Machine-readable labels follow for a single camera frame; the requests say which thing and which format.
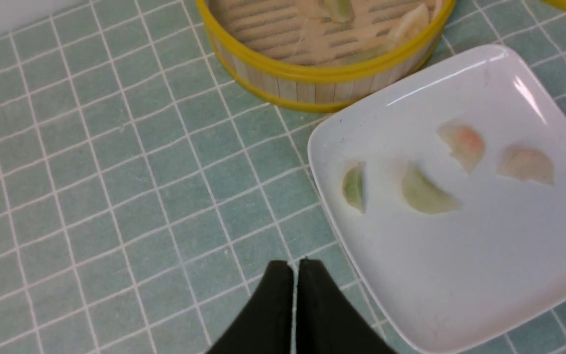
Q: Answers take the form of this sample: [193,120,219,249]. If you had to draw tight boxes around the white square plate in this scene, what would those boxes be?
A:
[307,44,566,354]

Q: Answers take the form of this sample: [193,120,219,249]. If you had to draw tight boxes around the green dumpling on plate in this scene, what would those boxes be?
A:
[400,163,462,215]

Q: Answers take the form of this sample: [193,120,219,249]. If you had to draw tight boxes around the white dumpling front rim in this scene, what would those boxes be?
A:
[385,3,430,51]

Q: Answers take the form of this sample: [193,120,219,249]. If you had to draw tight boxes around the bamboo steamer basket yellow rim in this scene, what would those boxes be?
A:
[196,0,456,113]

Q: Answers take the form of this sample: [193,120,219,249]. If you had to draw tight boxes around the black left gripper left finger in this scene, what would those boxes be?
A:
[208,261,294,354]

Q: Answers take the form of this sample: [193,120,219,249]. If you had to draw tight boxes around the green checked tablecloth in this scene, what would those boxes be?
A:
[0,0,566,354]

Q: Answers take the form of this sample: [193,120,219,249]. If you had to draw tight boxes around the pink dumpling on plate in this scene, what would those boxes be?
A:
[437,121,486,174]

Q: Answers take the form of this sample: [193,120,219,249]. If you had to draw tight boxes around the small green dumpling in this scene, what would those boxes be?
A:
[341,162,366,214]

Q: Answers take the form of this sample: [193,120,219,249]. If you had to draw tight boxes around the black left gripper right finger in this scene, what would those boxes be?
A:
[296,259,395,354]

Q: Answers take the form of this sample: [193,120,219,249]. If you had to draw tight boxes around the green dumpling centre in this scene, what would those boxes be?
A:
[323,0,355,23]

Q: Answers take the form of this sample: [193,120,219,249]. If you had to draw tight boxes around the pink dumpling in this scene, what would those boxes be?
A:
[497,146,555,186]
[437,121,486,174]

